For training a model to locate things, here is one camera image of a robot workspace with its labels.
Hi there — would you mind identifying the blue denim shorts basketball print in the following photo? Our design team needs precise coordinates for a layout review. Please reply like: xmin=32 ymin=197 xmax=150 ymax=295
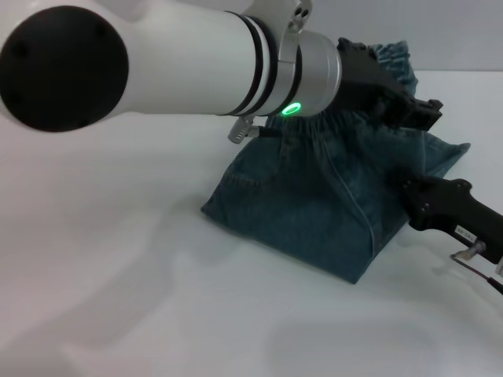
xmin=200 ymin=37 xmax=472 ymax=286

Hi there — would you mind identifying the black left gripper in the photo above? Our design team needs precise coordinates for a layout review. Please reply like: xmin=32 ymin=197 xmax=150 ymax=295
xmin=324 ymin=37 xmax=444 ymax=133

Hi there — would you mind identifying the left arm cable with connector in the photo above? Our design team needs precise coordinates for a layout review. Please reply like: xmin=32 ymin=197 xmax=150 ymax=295
xmin=226 ymin=116 xmax=286 ymax=143

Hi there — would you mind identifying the silver camera mount bracket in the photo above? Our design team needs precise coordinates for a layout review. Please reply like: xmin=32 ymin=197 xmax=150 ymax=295
xmin=274 ymin=0 xmax=315 ymax=66

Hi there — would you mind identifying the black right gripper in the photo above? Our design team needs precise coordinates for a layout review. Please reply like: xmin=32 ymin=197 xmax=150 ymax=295
xmin=387 ymin=167 xmax=503 ymax=266

